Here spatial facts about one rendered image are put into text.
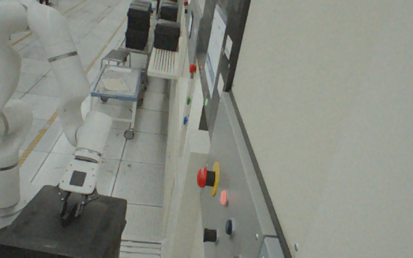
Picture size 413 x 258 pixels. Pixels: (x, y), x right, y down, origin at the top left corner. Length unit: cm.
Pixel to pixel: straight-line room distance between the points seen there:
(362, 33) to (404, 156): 12
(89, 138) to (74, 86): 17
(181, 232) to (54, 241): 38
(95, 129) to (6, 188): 53
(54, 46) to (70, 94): 15
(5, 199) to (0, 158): 18
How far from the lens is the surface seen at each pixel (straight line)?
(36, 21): 125
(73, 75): 122
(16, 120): 154
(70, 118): 132
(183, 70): 310
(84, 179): 122
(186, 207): 95
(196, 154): 86
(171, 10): 516
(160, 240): 156
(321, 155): 35
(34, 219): 126
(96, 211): 127
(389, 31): 27
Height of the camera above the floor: 182
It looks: 25 degrees down
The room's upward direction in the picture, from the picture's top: 12 degrees clockwise
